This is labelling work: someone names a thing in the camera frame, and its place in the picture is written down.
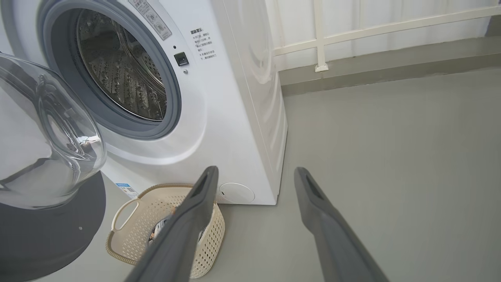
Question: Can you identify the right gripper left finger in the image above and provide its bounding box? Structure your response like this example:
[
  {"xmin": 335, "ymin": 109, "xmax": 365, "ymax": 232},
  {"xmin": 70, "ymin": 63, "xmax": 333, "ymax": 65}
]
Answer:
[{"xmin": 124, "ymin": 166, "xmax": 219, "ymax": 282}]

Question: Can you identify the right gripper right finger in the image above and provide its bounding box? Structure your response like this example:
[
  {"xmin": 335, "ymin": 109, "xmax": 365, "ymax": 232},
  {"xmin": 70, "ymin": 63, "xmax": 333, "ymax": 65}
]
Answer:
[{"xmin": 294, "ymin": 167, "xmax": 389, "ymax": 282}]

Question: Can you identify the blue cartoon print garment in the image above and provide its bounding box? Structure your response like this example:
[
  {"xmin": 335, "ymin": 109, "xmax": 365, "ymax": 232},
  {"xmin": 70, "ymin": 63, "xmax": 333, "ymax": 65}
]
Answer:
[{"xmin": 148, "ymin": 215, "xmax": 209, "ymax": 245}]

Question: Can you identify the round glass washing machine door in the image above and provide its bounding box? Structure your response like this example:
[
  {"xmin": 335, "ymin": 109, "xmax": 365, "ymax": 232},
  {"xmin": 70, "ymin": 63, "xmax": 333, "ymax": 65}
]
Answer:
[{"xmin": 0, "ymin": 53, "xmax": 107, "ymax": 282}]

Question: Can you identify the cream perforated laundry basket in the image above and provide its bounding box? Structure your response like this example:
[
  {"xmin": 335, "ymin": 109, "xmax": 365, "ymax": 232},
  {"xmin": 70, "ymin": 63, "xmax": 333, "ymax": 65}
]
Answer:
[{"xmin": 106, "ymin": 183, "xmax": 226, "ymax": 279}]

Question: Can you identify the white front-load washing machine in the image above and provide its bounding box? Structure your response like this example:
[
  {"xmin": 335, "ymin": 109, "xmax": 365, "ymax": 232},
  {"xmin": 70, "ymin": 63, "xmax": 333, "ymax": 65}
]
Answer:
[{"xmin": 0, "ymin": 0, "xmax": 288, "ymax": 206}]

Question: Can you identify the grey rubber door gasket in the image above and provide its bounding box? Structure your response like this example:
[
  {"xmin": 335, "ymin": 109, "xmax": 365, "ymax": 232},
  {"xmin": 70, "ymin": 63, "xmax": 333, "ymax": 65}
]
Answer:
[{"xmin": 37, "ymin": 0, "xmax": 182, "ymax": 140}]

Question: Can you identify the round white filter cover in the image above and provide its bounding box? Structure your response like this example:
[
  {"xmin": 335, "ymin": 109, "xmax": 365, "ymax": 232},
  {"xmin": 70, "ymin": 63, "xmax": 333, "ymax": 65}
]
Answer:
[{"xmin": 218, "ymin": 183, "xmax": 256, "ymax": 204}]

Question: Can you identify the blue energy label sticker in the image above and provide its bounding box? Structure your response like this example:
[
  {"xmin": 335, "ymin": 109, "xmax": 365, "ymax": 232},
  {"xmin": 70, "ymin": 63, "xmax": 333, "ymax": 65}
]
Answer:
[{"xmin": 115, "ymin": 182, "xmax": 139, "ymax": 199}]

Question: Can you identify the stainless steel perforated drum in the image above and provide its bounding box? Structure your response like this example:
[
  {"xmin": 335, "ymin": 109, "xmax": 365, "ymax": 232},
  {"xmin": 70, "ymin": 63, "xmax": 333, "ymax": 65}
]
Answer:
[{"xmin": 76, "ymin": 9, "xmax": 168, "ymax": 121}]

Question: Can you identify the white metal railing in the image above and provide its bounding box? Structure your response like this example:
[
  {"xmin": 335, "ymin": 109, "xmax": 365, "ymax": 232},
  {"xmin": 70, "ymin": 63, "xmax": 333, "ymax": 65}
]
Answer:
[{"xmin": 272, "ymin": 0, "xmax": 501, "ymax": 73}]

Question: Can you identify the grey warning sticker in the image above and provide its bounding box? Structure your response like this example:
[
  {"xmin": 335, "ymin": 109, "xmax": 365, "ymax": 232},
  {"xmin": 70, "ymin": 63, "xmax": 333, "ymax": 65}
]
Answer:
[{"xmin": 128, "ymin": 0, "xmax": 173, "ymax": 41}]

